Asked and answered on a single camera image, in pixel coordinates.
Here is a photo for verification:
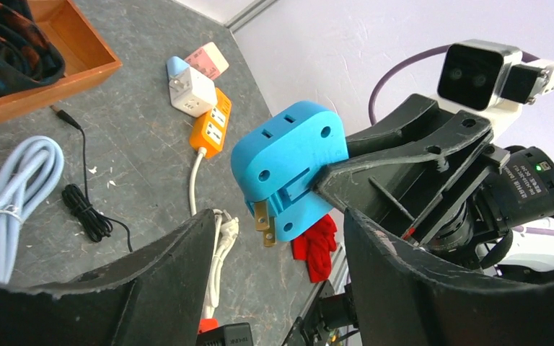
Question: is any blue square plug adapter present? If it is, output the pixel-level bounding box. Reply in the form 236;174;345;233
230;101;349;242

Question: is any white power strip cable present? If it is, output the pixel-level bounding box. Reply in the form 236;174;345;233
188;146;241;321

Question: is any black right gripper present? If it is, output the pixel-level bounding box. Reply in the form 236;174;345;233
314;94;554;267

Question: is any red cloth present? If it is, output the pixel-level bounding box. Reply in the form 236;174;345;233
290;214;337;283

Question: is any black power adapter plug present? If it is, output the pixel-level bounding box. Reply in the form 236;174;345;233
195;322;254;346

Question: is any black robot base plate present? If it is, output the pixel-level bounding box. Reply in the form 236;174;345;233
281;281;359;346

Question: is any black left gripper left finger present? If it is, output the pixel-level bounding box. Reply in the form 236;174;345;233
0;210;215;345

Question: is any wooden compartment tray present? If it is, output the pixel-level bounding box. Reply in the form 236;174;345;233
0;1;122;124

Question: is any orange power strip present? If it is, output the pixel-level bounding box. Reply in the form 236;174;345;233
189;87;232;159

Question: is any light blue cube adapter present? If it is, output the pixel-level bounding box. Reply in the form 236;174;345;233
166;56;190;79

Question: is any thin black cable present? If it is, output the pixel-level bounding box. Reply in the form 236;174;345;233
50;105;135;253

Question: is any white cube socket adapter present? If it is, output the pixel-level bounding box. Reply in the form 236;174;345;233
168;67;217;117

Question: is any rolled dark orange-patterned tie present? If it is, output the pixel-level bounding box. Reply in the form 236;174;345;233
0;1;66;97

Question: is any red cube socket adapter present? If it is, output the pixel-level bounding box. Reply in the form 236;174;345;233
198;318;219;334

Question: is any pink cube socket adapter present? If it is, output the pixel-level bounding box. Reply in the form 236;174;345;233
184;42;229;80

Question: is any light blue coiled cable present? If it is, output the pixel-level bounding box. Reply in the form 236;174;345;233
0;136;66;285

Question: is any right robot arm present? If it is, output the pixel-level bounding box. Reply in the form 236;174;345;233
313;94;554;283

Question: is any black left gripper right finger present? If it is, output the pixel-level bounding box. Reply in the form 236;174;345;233
344;209;554;345

